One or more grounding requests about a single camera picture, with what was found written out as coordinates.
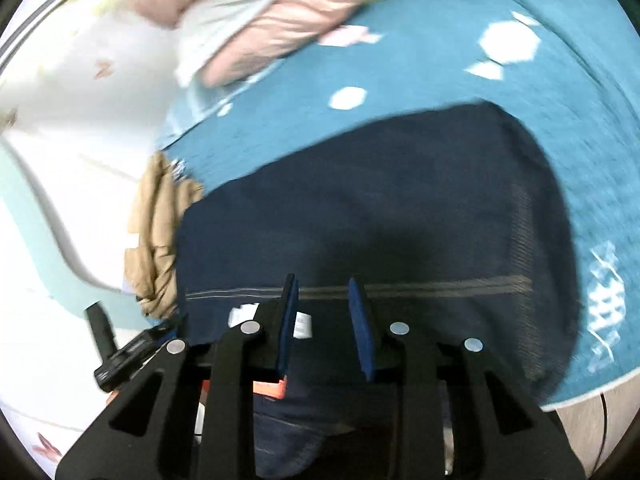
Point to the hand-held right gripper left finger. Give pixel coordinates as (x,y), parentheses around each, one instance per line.
(289,327)

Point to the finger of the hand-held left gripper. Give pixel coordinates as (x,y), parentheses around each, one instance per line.
(131,356)
(101,327)

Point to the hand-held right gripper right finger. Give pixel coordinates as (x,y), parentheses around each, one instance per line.
(361,332)

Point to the navy blue garment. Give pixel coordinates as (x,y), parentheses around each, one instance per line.
(380,210)

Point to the orange tag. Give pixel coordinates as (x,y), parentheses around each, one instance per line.
(270,389)

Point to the tan cloth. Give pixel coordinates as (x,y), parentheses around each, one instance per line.
(157,225)

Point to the white printed mat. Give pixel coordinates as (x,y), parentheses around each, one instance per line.
(65,125)

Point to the teal printed blanket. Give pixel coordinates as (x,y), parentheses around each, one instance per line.
(430,65)

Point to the pink padded jacket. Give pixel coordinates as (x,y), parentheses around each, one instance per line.
(280,20)

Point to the light grey cloth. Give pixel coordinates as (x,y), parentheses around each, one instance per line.
(220,25)

